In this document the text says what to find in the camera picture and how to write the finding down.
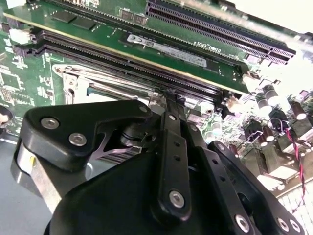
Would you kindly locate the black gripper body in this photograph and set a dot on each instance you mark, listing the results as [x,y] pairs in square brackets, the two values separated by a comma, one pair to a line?
[110,208]

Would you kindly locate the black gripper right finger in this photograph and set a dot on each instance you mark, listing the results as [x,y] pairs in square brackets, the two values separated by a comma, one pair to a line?
[232,176]

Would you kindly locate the silver CPU plate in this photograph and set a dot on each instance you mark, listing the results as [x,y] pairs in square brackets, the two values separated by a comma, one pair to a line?
[115,96]

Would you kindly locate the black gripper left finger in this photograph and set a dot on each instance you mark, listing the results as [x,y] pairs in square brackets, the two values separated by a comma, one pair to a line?
[61,127]

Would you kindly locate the metal socket cover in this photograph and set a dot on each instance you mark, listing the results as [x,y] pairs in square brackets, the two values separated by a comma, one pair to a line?
[66,78]

